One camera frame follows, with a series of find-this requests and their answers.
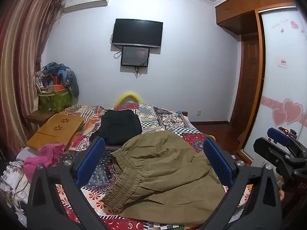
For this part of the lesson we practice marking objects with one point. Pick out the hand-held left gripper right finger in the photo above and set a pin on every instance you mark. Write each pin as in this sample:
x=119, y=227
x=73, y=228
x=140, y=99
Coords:
x=218, y=159

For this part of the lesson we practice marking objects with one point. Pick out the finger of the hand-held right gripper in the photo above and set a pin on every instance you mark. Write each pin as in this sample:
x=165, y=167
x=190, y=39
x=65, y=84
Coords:
x=278, y=135
x=271, y=151

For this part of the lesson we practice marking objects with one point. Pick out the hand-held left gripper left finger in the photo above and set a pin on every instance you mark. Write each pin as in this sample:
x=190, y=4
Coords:
x=90, y=159

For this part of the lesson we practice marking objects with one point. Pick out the olive green pants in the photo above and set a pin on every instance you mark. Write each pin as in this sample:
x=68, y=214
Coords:
x=168, y=172

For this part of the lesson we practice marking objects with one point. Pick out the black folded pants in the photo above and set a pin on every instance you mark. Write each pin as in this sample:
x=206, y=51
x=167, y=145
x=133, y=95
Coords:
x=117, y=124

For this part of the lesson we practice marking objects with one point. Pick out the cluster of small dark jars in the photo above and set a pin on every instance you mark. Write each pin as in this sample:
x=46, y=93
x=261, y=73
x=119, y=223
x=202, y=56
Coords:
x=291, y=132

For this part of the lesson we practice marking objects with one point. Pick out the pink cloth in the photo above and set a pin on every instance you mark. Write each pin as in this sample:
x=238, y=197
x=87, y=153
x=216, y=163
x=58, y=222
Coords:
x=48, y=152

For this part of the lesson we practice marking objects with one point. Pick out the wooden lap desk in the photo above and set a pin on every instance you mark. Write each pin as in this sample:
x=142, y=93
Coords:
x=55, y=127

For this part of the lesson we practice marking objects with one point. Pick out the patchwork patterned bedsheet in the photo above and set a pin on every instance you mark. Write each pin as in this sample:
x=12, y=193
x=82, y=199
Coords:
x=168, y=122

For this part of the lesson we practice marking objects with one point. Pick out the green storage bag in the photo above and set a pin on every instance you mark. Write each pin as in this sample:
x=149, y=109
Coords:
x=57, y=100

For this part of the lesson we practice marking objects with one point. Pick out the wooden stool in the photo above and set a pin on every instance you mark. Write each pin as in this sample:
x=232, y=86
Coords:
x=38, y=115

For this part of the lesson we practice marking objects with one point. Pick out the small square sticker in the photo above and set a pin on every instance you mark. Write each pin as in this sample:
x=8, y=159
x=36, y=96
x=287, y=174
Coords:
x=282, y=62

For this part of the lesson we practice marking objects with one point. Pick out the yellow foam tube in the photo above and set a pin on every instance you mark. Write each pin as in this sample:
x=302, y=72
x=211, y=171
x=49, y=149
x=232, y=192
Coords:
x=127, y=93

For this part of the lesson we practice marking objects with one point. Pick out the orange box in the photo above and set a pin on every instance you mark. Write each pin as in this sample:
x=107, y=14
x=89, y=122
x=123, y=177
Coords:
x=57, y=88

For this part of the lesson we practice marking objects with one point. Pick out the pile of blue clothes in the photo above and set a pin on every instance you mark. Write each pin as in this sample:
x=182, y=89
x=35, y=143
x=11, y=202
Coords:
x=62, y=73

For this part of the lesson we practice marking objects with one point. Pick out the small black monitor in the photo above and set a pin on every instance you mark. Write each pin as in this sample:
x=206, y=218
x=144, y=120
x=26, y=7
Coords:
x=134, y=55

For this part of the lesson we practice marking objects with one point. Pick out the striped red beige curtain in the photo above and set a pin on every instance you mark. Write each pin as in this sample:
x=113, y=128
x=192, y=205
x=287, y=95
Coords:
x=21, y=52

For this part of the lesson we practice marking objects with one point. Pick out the wooden overhead cabinet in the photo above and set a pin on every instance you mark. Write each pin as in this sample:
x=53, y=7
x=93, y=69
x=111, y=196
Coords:
x=239, y=12

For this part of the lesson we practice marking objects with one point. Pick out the large black television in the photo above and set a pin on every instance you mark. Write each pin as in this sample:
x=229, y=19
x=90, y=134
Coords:
x=136, y=32

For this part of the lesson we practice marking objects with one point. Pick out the white air conditioner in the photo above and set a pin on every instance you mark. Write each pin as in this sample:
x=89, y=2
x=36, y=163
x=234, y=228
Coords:
x=86, y=1

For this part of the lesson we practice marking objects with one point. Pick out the wooden bed frame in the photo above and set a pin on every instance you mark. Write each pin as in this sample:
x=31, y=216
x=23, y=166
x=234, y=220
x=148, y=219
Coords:
x=185, y=113

